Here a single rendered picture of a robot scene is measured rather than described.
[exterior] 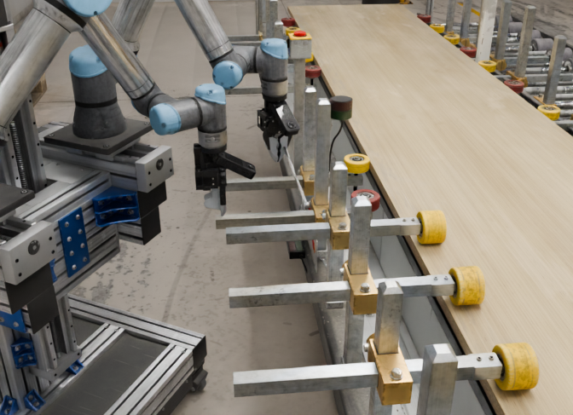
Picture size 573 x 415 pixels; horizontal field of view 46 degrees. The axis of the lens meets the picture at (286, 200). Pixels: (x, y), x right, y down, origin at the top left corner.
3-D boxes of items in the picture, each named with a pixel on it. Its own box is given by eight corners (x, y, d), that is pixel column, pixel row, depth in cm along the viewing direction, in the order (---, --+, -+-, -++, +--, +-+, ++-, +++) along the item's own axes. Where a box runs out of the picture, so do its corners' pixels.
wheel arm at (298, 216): (216, 232, 183) (215, 218, 181) (216, 226, 186) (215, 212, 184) (372, 224, 187) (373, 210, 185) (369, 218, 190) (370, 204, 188)
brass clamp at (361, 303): (350, 315, 134) (351, 295, 132) (338, 278, 146) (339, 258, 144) (380, 314, 135) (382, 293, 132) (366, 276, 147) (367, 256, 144)
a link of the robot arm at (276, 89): (292, 80, 190) (266, 84, 187) (292, 95, 192) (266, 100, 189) (280, 73, 196) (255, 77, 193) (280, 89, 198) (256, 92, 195)
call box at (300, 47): (290, 61, 218) (290, 37, 214) (287, 55, 224) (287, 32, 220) (311, 60, 218) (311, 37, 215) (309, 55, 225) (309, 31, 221)
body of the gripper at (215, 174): (196, 180, 181) (193, 139, 176) (228, 179, 182) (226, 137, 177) (196, 193, 175) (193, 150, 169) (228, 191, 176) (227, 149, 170)
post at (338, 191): (327, 331, 176) (332, 166, 154) (325, 323, 179) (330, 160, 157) (340, 331, 177) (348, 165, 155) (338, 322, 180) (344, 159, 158)
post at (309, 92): (303, 229, 219) (304, 89, 197) (302, 224, 222) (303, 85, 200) (314, 229, 220) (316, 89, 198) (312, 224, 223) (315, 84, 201)
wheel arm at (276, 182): (223, 194, 206) (223, 181, 204) (223, 189, 209) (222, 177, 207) (362, 187, 210) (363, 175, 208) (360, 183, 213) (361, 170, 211)
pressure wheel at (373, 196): (352, 237, 186) (354, 200, 180) (346, 223, 193) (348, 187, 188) (380, 236, 187) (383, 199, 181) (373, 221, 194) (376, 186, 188)
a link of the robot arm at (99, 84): (66, 102, 184) (58, 54, 177) (86, 87, 195) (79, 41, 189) (107, 104, 182) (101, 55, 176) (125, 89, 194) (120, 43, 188)
